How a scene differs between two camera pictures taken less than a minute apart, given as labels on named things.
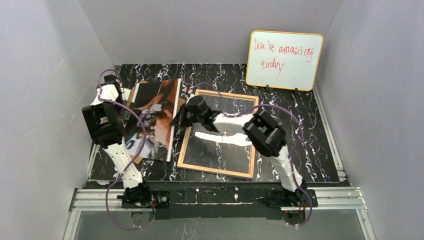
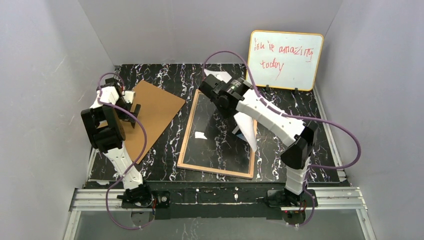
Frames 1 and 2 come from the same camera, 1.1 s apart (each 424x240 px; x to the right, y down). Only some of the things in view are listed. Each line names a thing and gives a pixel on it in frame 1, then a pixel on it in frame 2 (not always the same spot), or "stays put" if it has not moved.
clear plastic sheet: [228, 152] stays put
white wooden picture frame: [230, 153] stays put
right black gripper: [185, 114] to [208, 85]
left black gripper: [147, 117] stays put
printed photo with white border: [155, 100] to [245, 121]
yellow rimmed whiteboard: [284, 60] stays put
